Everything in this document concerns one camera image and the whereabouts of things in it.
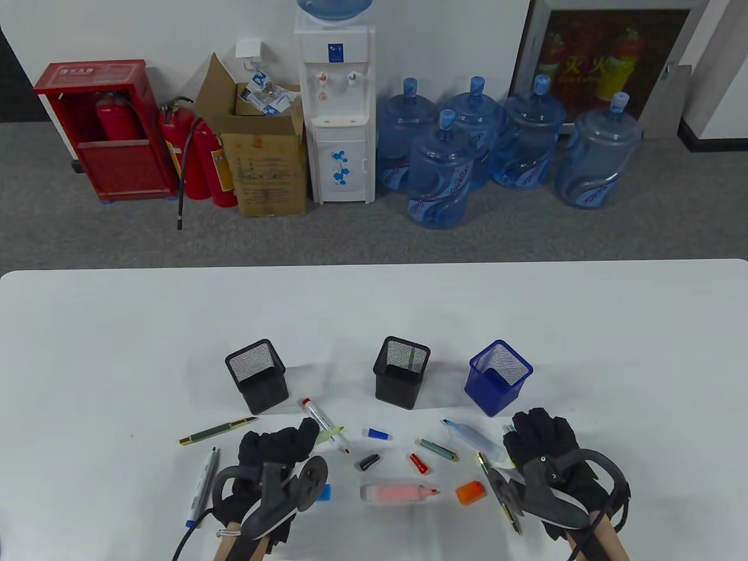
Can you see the person's right forearm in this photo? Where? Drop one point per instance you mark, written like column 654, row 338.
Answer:
column 608, row 546

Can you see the white wall socket box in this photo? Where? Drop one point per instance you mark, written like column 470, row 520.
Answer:
column 248, row 48

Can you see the small black pen cap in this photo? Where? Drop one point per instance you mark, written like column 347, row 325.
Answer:
column 369, row 462

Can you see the blue dispenser water bottle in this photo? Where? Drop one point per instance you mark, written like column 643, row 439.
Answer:
column 333, row 7

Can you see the blue water jug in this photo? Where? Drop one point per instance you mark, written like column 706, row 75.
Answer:
column 596, row 158
column 403, row 123
column 476, row 111
column 529, row 134
column 438, row 175

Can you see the brown cardboard box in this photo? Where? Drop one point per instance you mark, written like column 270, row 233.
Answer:
column 266, row 175

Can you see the orange highlighter pen cap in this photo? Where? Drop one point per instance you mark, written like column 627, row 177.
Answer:
column 470, row 492

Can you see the white water dispenser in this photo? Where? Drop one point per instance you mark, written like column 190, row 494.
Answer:
column 339, row 169

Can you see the white blue marker pen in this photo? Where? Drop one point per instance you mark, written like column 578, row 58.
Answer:
column 203, row 485

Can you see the red fire extinguisher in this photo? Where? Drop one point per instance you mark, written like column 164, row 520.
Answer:
column 175, row 134
column 120, row 120
column 216, row 169

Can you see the black mesh pen holder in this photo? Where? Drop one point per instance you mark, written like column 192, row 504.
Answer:
column 397, row 388
column 260, row 391

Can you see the grey metal cabinet door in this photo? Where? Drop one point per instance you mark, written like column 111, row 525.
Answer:
column 666, row 102

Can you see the person's left hand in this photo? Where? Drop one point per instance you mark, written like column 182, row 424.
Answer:
column 274, row 447

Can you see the person's left forearm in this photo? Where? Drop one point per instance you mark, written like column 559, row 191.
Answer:
column 225, row 549

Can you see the blue highlighter pen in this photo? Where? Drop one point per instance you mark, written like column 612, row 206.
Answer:
column 476, row 441

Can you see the white red marker pen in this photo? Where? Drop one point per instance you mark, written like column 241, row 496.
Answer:
column 314, row 411

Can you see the person's right hand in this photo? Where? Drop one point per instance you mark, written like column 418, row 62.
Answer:
column 543, row 435

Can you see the white blue packets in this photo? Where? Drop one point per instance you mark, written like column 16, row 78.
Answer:
column 269, row 99

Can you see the blue mesh pen holder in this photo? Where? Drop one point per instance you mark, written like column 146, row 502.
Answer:
column 491, row 394

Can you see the yellow-green highlighter pen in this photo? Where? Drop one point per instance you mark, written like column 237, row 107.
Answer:
column 332, row 433

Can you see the blue highlighter pen cap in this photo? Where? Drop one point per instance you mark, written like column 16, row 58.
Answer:
column 326, row 492

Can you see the green gold fountain pen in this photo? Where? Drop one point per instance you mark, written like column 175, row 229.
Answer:
column 513, row 520
column 216, row 432

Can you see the orange highlighter pen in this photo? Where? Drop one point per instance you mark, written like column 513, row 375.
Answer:
column 397, row 492

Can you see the red fire extinguisher cabinet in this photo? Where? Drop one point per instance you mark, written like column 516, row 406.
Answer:
column 125, row 169

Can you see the small blue pen cap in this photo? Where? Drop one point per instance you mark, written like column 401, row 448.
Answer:
column 378, row 433

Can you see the small red pen cap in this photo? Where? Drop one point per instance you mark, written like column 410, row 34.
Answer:
column 418, row 464

